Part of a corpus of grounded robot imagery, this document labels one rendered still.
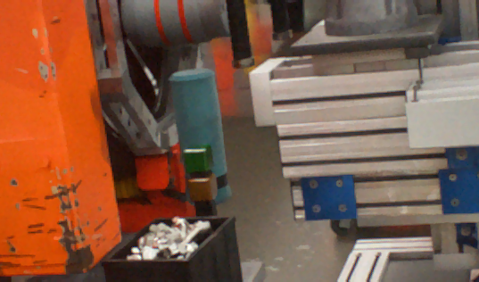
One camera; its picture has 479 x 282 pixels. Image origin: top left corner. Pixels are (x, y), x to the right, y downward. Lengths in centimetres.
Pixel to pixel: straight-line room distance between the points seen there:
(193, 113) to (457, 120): 63
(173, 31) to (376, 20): 57
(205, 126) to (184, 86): 9
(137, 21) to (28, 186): 59
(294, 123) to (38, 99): 41
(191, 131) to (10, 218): 49
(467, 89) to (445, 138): 8
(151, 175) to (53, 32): 62
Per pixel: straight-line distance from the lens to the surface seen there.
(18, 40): 158
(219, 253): 159
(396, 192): 175
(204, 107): 200
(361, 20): 164
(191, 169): 173
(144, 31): 210
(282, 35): 225
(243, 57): 192
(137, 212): 222
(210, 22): 206
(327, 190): 176
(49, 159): 159
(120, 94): 192
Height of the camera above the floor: 104
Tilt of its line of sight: 12 degrees down
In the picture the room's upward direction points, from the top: 8 degrees counter-clockwise
